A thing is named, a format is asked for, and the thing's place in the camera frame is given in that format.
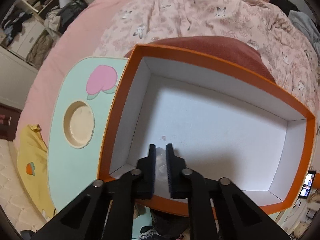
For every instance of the mint cartoon lap table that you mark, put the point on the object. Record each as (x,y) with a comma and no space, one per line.
(78,125)

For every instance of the yellow cloth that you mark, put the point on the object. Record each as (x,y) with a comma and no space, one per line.
(32,169)

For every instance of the pink floral blanket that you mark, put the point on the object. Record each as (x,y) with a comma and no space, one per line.
(285,51)

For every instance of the clear egg capsule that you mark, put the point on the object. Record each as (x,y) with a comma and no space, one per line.
(161,165)

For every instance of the smartphone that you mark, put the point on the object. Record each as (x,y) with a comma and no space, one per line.
(307,185)

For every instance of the grey clothes pile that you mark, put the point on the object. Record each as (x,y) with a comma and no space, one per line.
(305,25)

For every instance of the black lace cloth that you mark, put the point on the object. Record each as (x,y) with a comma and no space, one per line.
(165,226)

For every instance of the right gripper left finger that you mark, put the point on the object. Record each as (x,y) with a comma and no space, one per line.
(104,210)

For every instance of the orange cardboard box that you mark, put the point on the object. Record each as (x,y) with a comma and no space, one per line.
(222,119)

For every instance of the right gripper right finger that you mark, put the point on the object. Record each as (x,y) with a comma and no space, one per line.
(218,209)

